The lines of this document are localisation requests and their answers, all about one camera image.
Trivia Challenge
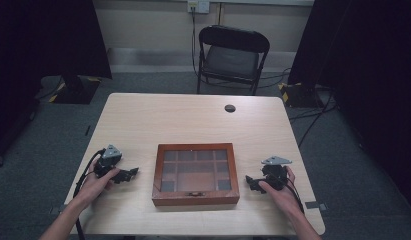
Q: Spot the person's right hand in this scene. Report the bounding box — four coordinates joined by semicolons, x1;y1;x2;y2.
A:
258;165;305;221

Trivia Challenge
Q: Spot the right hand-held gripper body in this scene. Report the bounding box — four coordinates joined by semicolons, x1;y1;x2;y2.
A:
260;155;293;192

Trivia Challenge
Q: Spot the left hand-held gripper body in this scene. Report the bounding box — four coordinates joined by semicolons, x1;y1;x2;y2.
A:
93;144;123;179

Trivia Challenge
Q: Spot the person's left hand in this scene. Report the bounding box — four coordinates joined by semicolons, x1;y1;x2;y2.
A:
74;164;121;207

